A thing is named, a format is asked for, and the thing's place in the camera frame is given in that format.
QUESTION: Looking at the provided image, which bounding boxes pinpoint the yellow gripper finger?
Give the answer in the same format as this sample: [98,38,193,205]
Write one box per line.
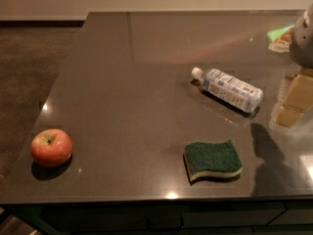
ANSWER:
[275,68,313,127]

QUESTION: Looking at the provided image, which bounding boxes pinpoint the green and yellow sponge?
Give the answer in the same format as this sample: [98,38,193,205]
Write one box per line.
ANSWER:
[184,140,243,182]

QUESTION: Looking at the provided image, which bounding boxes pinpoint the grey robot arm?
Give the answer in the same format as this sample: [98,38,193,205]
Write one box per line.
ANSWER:
[275,4,313,127]

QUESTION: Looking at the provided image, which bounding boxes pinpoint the red apple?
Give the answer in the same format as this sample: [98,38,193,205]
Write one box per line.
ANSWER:
[30,129,72,167]

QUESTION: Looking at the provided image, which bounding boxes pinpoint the green snack bag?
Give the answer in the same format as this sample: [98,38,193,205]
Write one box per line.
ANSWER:
[267,24,294,53]

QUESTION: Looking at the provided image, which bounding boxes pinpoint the clear plastic water bottle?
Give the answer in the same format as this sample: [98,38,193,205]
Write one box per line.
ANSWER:
[191,68,263,114]

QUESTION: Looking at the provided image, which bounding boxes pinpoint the dark cabinet drawers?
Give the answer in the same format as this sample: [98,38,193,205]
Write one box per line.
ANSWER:
[1,201,313,235]

